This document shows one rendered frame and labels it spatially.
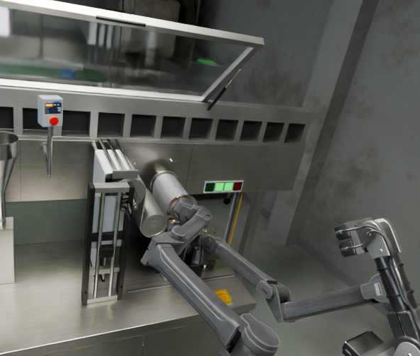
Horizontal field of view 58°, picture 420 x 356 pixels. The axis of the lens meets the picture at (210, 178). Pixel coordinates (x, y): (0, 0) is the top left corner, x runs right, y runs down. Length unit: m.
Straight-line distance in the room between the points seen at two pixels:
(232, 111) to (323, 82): 1.74
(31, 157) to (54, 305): 0.63
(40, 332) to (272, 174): 1.46
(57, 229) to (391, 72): 2.74
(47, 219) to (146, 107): 0.71
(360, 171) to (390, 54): 0.99
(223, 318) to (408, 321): 0.37
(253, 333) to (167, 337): 0.99
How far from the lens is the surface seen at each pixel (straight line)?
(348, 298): 1.24
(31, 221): 1.98
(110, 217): 1.51
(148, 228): 1.72
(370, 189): 3.57
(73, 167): 1.86
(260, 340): 0.84
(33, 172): 1.86
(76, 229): 2.04
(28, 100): 1.75
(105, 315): 1.68
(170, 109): 1.87
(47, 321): 1.66
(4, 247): 1.73
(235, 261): 1.50
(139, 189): 1.61
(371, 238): 0.86
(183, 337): 1.84
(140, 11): 4.90
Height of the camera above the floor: 2.09
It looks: 24 degrees down
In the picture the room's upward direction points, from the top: 12 degrees clockwise
